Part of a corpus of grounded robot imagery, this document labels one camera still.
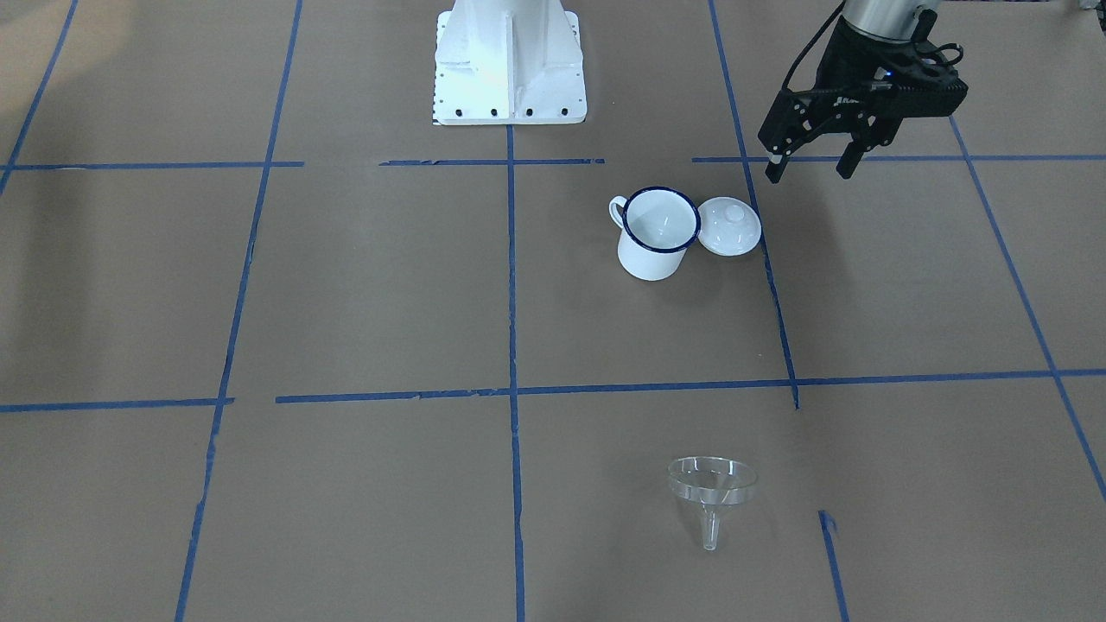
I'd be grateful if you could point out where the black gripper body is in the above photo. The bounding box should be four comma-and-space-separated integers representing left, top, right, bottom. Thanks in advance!
759, 19, 969, 147

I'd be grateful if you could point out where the white enamel mug blue rim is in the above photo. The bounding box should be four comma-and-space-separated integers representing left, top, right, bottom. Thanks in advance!
608, 186, 702, 281

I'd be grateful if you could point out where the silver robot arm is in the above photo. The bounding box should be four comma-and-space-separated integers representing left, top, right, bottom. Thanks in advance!
758, 1, 969, 182

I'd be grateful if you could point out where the clear glass funnel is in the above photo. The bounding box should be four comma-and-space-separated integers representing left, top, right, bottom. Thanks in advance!
666, 455, 761, 552

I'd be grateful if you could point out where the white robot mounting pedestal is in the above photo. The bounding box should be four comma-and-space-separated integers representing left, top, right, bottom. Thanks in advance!
432, 1, 588, 126

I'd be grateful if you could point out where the white ceramic lid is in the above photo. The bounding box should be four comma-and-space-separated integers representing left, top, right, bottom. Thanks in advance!
696, 197, 762, 257

